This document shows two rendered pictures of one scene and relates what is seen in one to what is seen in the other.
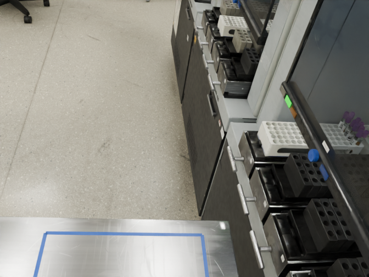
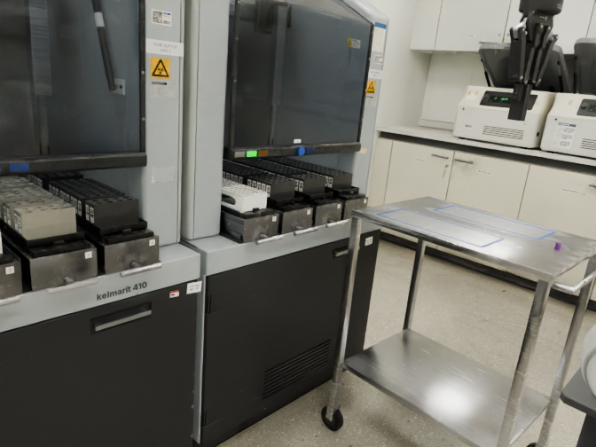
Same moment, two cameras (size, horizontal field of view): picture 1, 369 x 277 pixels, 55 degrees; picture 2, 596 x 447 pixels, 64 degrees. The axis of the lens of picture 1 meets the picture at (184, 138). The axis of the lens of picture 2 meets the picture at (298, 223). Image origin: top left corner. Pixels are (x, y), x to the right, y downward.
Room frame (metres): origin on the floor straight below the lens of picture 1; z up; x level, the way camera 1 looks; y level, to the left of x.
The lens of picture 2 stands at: (1.44, 0.98, 1.20)
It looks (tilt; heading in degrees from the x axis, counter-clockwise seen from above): 17 degrees down; 237
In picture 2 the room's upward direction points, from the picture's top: 5 degrees clockwise
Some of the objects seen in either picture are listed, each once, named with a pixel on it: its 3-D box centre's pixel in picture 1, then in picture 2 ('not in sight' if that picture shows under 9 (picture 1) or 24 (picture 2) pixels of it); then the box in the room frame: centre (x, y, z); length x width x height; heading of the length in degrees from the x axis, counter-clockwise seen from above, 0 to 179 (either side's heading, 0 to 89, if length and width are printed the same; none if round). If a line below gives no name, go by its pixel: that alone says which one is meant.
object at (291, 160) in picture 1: (296, 175); (280, 190); (0.66, -0.31, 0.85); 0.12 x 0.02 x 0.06; 15
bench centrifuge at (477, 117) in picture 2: not in sight; (516, 96); (-1.66, -1.12, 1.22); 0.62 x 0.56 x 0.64; 12
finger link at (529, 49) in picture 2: not in sight; (526, 54); (0.55, 0.38, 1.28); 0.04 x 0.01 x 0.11; 91
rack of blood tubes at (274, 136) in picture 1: (308, 140); (223, 193); (0.83, -0.37, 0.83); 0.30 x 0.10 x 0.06; 104
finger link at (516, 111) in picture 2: not in sight; (518, 102); (0.54, 0.38, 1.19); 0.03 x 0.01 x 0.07; 91
